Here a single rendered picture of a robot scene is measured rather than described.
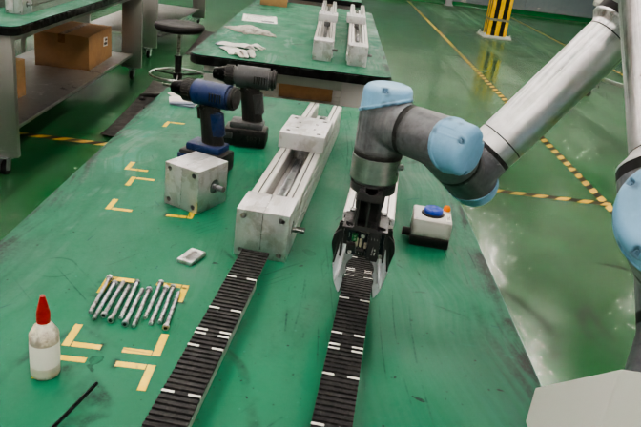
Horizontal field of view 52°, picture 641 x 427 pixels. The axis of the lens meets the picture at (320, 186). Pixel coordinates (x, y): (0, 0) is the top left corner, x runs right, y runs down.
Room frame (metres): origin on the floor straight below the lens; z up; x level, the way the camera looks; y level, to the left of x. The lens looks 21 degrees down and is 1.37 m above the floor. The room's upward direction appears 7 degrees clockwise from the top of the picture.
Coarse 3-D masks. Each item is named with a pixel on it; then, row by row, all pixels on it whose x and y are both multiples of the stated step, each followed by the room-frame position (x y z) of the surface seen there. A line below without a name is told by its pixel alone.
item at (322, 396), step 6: (318, 396) 0.69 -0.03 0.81; (324, 396) 0.69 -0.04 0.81; (330, 396) 0.69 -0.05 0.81; (336, 396) 0.69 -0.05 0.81; (342, 396) 0.69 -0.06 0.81; (348, 396) 0.69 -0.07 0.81; (354, 396) 0.69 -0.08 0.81; (330, 402) 0.68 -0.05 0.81; (336, 402) 0.68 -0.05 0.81; (342, 402) 0.68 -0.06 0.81; (348, 402) 0.68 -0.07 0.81; (354, 402) 0.68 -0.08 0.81
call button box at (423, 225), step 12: (420, 216) 1.25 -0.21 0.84; (432, 216) 1.25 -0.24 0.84; (444, 216) 1.27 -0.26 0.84; (408, 228) 1.28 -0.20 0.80; (420, 228) 1.24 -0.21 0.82; (432, 228) 1.24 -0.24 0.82; (444, 228) 1.24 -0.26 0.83; (420, 240) 1.24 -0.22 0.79; (432, 240) 1.24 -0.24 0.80; (444, 240) 1.24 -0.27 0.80
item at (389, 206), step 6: (396, 186) 1.35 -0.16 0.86; (354, 192) 1.28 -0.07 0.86; (396, 192) 1.32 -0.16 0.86; (348, 198) 1.24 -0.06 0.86; (354, 198) 1.25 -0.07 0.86; (390, 198) 1.27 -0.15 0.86; (396, 198) 1.28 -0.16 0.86; (348, 204) 1.21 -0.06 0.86; (354, 204) 1.21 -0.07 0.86; (384, 204) 1.23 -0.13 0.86; (390, 204) 1.24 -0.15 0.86; (348, 210) 1.18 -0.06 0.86; (384, 210) 1.20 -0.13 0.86; (390, 210) 1.21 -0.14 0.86; (342, 216) 1.17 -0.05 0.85; (390, 216) 1.18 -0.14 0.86; (390, 228) 1.18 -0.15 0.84
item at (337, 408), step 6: (318, 402) 0.67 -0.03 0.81; (324, 402) 0.68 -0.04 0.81; (318, 408) 0.66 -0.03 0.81; (324, 408) 0.67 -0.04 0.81; (330, 408) 0.67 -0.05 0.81; (336, 408) 0.67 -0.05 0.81; (342, 408) 0.67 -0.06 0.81; (348, 408) 0.67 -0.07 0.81; (354, 408) 0.67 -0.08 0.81; (336, 414) 0.66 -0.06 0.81; (342, 414) 0.66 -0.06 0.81; (348, 414) 0.66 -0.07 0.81
